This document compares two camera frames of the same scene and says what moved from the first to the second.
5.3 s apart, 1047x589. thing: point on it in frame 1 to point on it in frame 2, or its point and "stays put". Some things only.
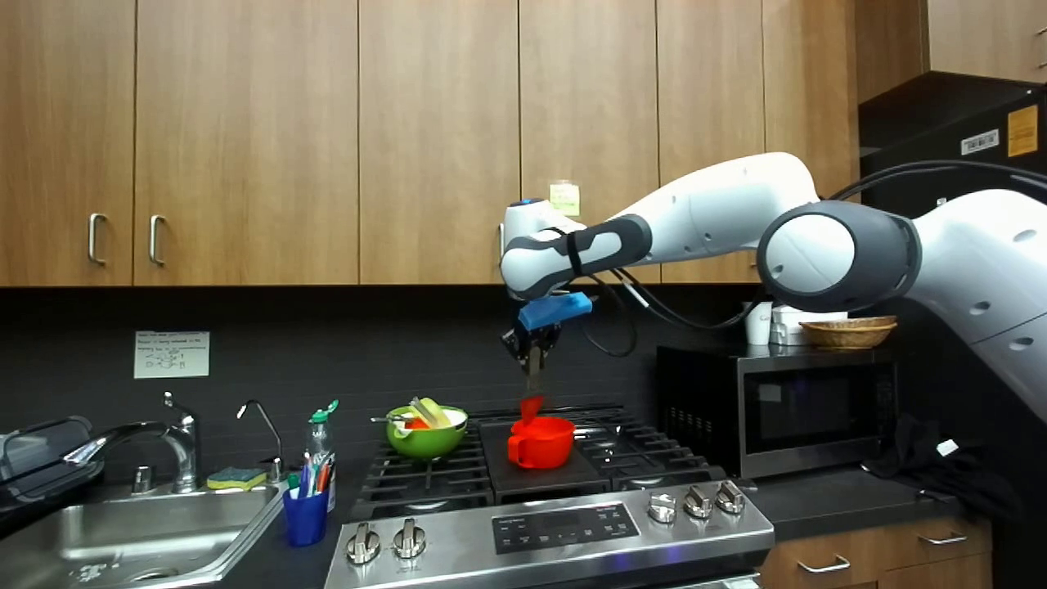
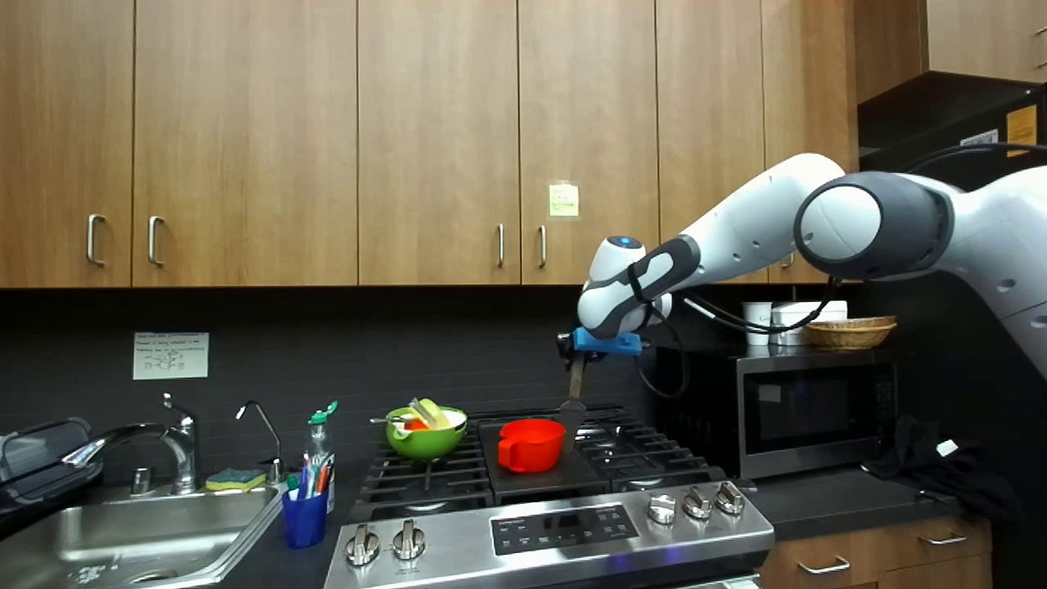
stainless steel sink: (134, 539) stays put
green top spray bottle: (320, 416) stays put
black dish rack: (48, 462) stays put
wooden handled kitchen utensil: (533, 400) to (576, 386)
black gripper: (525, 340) to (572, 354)
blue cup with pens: (310, 498) stays put
